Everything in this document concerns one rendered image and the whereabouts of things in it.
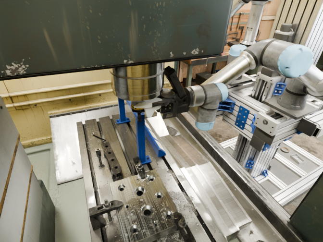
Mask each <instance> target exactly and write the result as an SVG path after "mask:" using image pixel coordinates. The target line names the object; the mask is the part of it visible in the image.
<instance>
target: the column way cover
mask: <svg viewBox="0 0 323 242"><path fill-rule="evenodd" d="M32 170H33V165H32V164H31V162H30V160H29V158H28V156H27V154H26V152H25V150H24V148H23V146H22V144H21V142H20V134H19V132H18V130H17V128H16V126H15V124H14V122H13V120H12V118H11V116H10V114H9V112H8V110H7V107H6V105H5V103H4V101H3V99H2V97H1V96H0V242H39V235H40V220H41V209H42V196H43V191H42V189H41V187H40V185H39V183H38V181H37V179H36V177H35V175H34V173H33V171H32Z"/></svg>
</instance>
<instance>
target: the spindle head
mask: <svg viewBox="0 0 323 242"><path fill-rule="evenodd" d="M233 1H234V0H0V81H4V80H13V79H22V78H30V77H39V76H48V75H57V74H65V73H77V72H86V71H94V70H103V69H112V68H121V67H129V66H138V65H147V64H156V63H164V62H173V61H185V60H193V59H202V58H211V57H219V56H222V54H221V53H223V52H224V46H225V41H226V35H227V30H228V26H229V21H230V16H231V11H232V6H233Z"/></svg>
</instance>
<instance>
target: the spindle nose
mask: <svg viewBox="0 0 323 242"><path fill-rule="evenodd" d="M164 65H165V62H164V63H156V64H147V65H138V66H129V67H121V68H112V69H109V72H110V80H111V87H112V92H113V94H114V95H115V96H117V97H118V98H120V99H123V100H127V101H147V100H151V99H154V98H156V97H158V96H159V95H160V94H161V93H162V92H163V87H164Z"/></svg>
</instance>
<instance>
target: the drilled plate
mask: <svg viewBox="0 0 323 242"><path fill-rule="evenodd" d="M147 175H149V176H147ZM146 176H147V177H148V178H147V179H146V180H145V178H144V181H143V180H141V178H140V177H139V175H135V176H131V177H128V178H125V179H121V180H118V181H114V182H111V183H109V185H110V190H111V193H112V198H113V200H119V201H123V203H122V204H123V205H122V206H121V207H120V208H119V209H116V214H117V218H118V222H119V226H120V230H121V234H122V238H123V241H124V242H152V241H155V240H157V239H159V238H162V237H164V236H166V235H168V234H171V233H173V232H175V231H178V230H179V229H178V227H177V225H176V223H175V221H174V220H173V212H178V211H177V209H176V207H175V205H174V203H173V201H172V199H171V197H170V195H169V193H168V192H167V190H166V188H165V186H164V184H163V182H162V180H161V178H160V176H159V174H158V172H157V171H156V169H154V170H150V171H147V172H146ZM138 180H139V181H138ZM154 180H155V181H154ZM150 181H152V182H150ZM121 184H122V185H121ZM123 185H126V186H123ZM123 190H124V191H123ZM163 203H164V204H163ZM147 204H148V205H147ZM149 204H151V206H153V207H151V206H150V205H149ZM144 205H145V206H144ZM141 207H142V209H141ZM162 209H163V210H162ZM132 210H134V211H132ZM167 210H170V211H167ZM171 211H172V212H171ZM165 212H166V213H165ZM145 215H149V216H145ZM143 216H144V217H143ZM163 216H164V218H165V219H164V218H163ZM167 219H168V220H167ZM127 221H128V222H127ZM162 221H163V222H164V223H163V222H162ZM156 222H157V223H156ZM135 223H136V224H135ZM134 224H135V225H134ZM150 225H152V226H150ZM157 226H158V227H157ZM134 233H135V234H134ZM136 233H137V234H136Z"/></svg>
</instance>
